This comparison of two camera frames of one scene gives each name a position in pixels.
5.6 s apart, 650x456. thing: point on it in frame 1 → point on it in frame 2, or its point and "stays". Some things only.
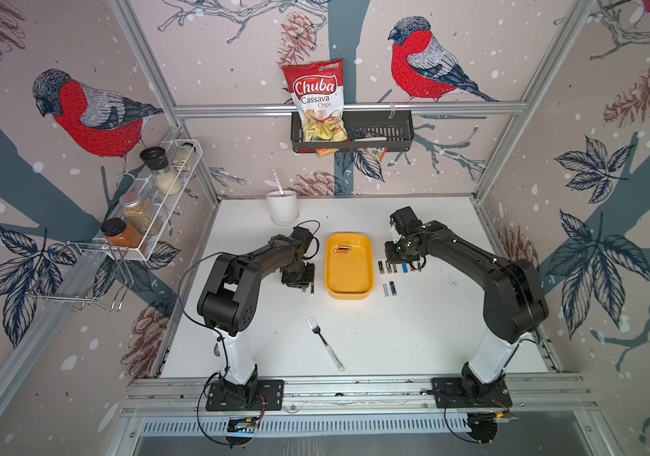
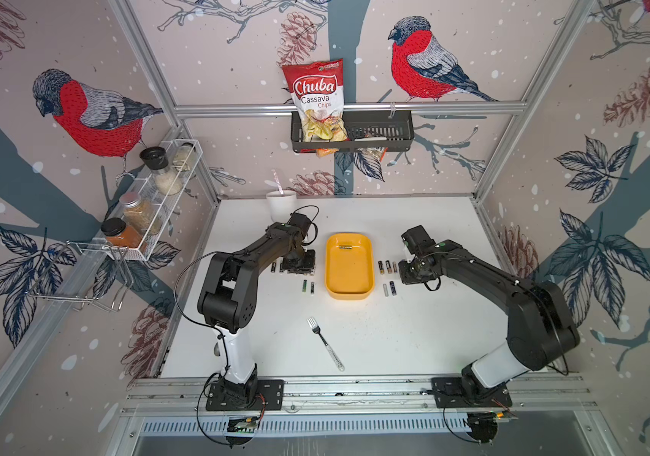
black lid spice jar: (156, 160) stays
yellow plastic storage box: (349, 266) stays
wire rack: (86, 275) stays
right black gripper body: (397, 253) → (411, 273)
